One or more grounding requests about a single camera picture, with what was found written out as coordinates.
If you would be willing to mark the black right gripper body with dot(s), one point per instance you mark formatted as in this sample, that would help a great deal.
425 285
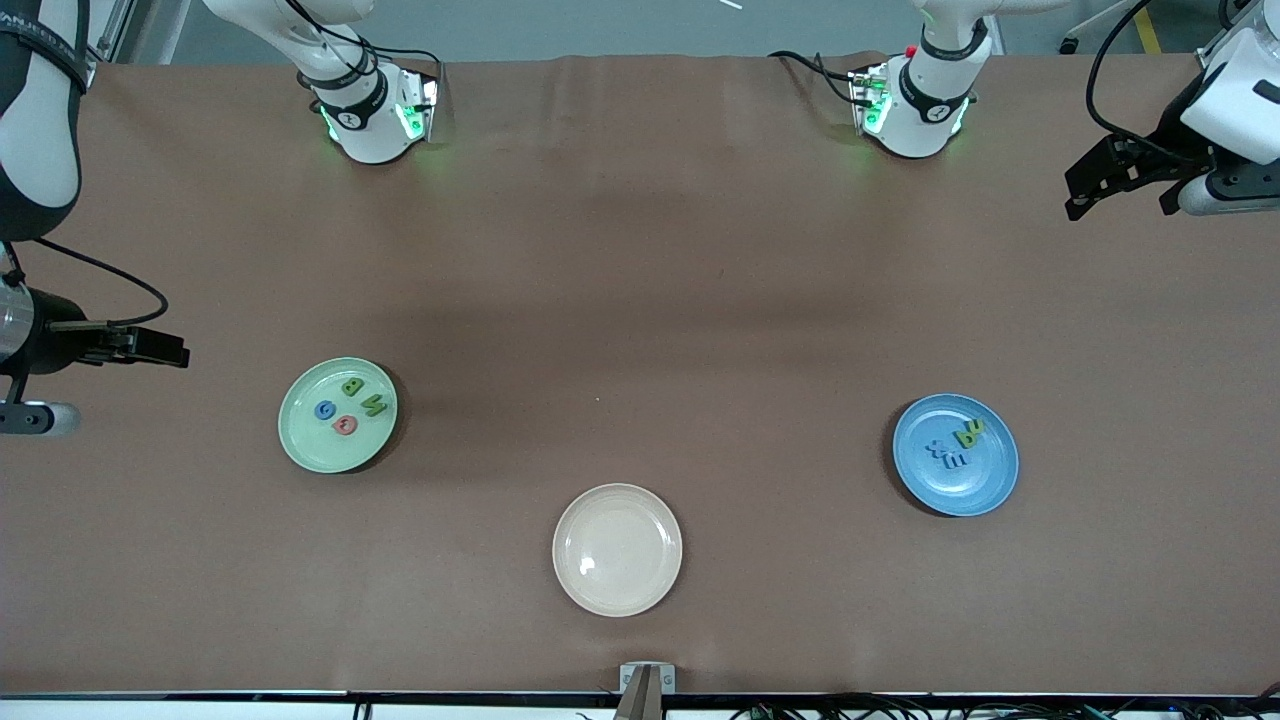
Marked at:
50 343

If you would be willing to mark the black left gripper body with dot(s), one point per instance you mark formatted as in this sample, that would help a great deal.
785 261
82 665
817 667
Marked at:
1166 132

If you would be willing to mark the blue letter G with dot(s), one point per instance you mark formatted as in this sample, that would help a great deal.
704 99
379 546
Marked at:
319 410

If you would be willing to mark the green letter B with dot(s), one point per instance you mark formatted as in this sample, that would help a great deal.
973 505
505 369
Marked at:
351 387

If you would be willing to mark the red letter Q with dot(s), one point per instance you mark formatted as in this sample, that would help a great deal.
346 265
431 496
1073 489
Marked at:
340 427

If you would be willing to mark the green letter N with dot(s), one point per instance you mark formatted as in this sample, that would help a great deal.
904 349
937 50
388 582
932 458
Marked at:
374 406

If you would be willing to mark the green letter u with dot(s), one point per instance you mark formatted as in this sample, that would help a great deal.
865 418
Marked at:
977 427

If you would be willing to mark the green letter p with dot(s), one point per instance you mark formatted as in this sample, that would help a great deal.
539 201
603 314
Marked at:
963 439

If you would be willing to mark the blue letter x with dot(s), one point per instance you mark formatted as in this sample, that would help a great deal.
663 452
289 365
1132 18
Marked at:
938 447

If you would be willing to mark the blue letter m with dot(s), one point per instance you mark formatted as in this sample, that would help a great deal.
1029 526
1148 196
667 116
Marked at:
957 460

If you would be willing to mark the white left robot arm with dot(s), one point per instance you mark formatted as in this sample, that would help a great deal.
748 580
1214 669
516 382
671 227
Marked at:
925 110

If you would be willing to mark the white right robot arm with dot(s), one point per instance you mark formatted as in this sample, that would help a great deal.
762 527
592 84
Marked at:
40 130

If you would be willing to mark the white leg with caster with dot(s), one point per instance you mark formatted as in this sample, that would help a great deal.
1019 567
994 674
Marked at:
1070 45

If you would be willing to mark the green plate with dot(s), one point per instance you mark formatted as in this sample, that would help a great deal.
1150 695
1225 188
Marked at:
310 440

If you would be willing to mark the brown table mat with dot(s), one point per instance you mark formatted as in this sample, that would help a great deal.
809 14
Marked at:
300 600

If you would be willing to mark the blue plate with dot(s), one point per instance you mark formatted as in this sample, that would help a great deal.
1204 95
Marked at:
985 480

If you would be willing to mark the beige plate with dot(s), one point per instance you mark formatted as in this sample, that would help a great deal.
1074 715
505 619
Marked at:
617 550

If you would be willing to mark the aluminium frame profile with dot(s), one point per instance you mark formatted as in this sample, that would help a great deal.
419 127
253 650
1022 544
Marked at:
88 72
1208 62

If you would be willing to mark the white table edge rail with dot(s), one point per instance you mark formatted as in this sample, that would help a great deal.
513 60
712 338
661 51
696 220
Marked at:
200 710

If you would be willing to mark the metal bracket with wedge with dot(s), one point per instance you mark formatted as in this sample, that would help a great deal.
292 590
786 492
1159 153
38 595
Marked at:
647 680

